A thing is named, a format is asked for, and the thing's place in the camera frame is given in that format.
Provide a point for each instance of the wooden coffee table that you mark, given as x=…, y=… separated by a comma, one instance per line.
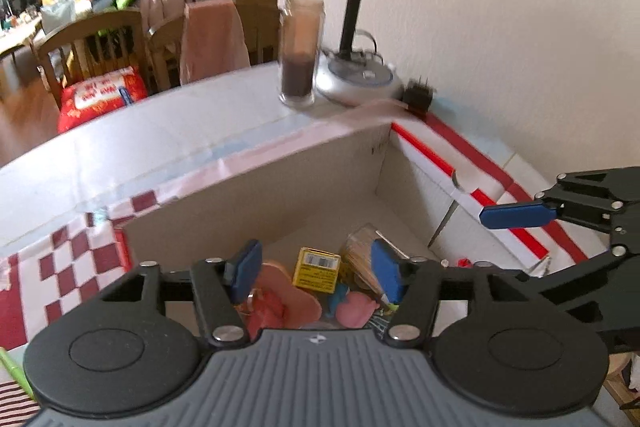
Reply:
x=18, y=62

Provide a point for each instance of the pink binder clip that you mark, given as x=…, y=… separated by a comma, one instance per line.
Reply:
x=263, y=309

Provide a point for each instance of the wooden dining chair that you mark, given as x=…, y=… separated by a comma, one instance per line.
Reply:
x=92, y=46

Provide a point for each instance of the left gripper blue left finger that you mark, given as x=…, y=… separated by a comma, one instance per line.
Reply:
x=218, y=287

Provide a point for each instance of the glass jar dark contents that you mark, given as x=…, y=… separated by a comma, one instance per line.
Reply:
x=301, y=25

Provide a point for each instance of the red printed rice bag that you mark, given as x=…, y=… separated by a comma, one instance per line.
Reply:
x=92, y=98

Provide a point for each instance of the chair with pink towel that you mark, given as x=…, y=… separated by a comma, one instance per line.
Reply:
x=211, y=38

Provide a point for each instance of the black power plug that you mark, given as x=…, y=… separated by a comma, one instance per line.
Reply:
x=418, y=97

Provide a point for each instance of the yellow small box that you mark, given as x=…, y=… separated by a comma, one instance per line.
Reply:
x=316, y=270

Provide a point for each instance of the pink pig figurine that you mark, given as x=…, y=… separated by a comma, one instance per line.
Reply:
x=351, y=309

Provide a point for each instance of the red cardboard box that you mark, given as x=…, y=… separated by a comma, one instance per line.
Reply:
x=417, y=182

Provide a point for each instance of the red white patterned table mat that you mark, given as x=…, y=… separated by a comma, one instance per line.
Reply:
x=51, y=277

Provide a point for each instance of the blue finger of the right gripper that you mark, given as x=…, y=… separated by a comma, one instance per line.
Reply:
x=520, y=215

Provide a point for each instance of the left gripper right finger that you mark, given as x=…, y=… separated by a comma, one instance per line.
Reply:
x=414, y=287

